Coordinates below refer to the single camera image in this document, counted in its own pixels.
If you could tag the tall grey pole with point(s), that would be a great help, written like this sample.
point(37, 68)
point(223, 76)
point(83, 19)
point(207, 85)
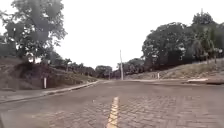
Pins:
point(121, 68)

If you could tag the row of distant trees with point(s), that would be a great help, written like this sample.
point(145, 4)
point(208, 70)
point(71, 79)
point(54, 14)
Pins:
point(86, 68)

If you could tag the yellow painted centre line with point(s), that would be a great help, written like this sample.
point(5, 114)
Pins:
point(113, 115)

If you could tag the grey cobblestone road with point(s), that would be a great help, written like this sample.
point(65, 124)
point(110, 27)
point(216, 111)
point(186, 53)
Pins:
point(160, 103)

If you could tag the grey concrete kerb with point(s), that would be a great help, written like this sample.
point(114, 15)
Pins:
point(50, 91)

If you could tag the wood of dark trees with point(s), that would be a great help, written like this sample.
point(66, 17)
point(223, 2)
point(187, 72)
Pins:
point(180, 43)

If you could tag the dry grass slope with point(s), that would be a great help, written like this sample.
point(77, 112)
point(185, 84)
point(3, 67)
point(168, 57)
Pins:
point(186, 70)

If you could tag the pale concrete kerb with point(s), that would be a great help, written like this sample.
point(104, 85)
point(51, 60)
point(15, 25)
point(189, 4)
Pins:
point(196, 80)

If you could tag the large leafy tree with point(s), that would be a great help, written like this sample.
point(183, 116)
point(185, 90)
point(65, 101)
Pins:
point(33, 26)

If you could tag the grassy earth bank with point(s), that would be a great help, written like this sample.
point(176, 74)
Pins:
point(20, 75)

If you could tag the small white marker post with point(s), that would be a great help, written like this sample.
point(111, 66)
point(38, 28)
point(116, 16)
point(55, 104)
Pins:
point(158, 75)

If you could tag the short white post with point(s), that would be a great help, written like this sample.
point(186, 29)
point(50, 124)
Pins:
point(45, 82)

